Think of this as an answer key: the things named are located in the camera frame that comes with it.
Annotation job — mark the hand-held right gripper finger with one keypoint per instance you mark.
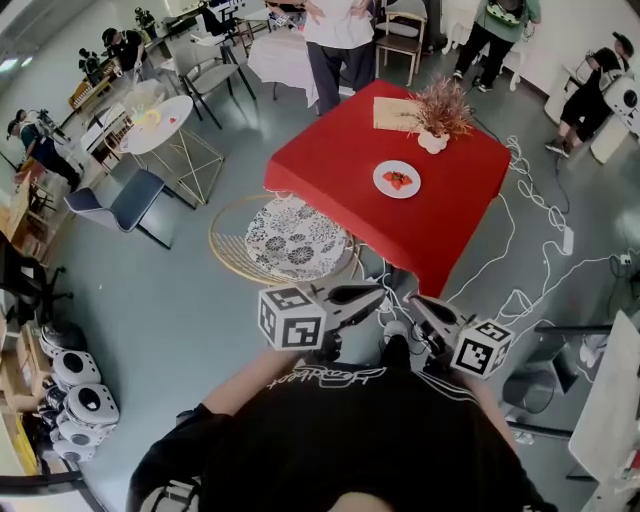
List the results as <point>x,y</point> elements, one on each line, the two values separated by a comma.
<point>430,306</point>
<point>431,332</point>

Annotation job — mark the cream side table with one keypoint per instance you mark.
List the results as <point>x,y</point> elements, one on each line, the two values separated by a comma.
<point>607,142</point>

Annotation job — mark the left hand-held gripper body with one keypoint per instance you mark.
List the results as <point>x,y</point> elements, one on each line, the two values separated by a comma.
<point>290,320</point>

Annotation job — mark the black office chair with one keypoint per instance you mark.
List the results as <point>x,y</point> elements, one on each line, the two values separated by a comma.
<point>20,290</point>

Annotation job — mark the white cloth covered table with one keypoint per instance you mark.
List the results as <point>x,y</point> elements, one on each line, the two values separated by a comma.
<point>280,60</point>

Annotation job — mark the person's black trouser leg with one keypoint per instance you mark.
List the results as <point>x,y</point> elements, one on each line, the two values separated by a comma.
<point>397,352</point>

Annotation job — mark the yellow curved toy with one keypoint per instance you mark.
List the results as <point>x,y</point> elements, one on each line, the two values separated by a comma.
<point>149,116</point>

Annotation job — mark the blue chair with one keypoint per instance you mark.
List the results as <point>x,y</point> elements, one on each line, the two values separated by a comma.
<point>135,195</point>

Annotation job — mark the red tablecloth table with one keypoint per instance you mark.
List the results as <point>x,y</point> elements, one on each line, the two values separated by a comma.
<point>340,150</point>

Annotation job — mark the person's left forearm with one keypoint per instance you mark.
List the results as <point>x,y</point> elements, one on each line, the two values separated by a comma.
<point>235,385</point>

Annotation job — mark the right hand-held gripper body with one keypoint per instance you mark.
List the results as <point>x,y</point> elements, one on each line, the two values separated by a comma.
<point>482,350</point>

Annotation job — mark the dark grey pod backpack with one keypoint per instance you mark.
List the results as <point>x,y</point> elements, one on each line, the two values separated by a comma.
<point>62,340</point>

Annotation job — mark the person's right forearm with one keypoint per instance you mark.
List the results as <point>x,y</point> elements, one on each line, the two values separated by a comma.
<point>492,405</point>

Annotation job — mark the white pod backpack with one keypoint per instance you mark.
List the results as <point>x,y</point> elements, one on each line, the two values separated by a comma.
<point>625,100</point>
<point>82,436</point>
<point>92,405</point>
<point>75,367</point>
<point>72,452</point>

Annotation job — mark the white plate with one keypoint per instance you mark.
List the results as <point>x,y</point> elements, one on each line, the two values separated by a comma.
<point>382,189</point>

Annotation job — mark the white power strip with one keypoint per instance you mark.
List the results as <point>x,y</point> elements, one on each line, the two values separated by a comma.
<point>567,240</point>
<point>622,259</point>

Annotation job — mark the wooden chair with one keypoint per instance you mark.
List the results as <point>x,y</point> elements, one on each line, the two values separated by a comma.
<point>400,40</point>

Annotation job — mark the grey chair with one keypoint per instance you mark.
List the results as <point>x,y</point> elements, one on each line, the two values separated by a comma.
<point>210,75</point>

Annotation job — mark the beige woven placemat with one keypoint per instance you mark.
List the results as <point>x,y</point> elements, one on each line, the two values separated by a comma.
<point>390,112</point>

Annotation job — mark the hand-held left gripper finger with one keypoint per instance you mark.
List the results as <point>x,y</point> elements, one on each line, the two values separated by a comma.
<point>355,297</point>
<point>362,315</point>

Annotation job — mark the floral patterned seat cushion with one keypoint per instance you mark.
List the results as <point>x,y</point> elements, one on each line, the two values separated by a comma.
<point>295,240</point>

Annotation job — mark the wooden shelf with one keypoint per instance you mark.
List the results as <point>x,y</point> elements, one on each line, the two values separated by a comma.
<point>25,215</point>

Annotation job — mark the person's black t-shirt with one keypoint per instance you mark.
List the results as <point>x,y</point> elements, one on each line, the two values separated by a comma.
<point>350,440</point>

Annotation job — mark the white round table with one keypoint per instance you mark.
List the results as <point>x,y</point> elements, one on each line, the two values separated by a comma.
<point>160,125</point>

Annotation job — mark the white desk panel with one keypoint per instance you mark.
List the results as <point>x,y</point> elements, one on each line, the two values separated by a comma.
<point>610,390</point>

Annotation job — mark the cream flower-shaped vase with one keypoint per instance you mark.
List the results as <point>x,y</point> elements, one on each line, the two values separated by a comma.
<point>432,142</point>

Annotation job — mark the black waste bin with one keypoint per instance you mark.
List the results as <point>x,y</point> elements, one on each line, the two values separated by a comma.
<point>525,392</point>

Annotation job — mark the person's white shoe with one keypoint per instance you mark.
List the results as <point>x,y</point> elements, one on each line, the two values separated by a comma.
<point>395,329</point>

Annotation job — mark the dried reddish plant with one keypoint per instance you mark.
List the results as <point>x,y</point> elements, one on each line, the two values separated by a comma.
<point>442,105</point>

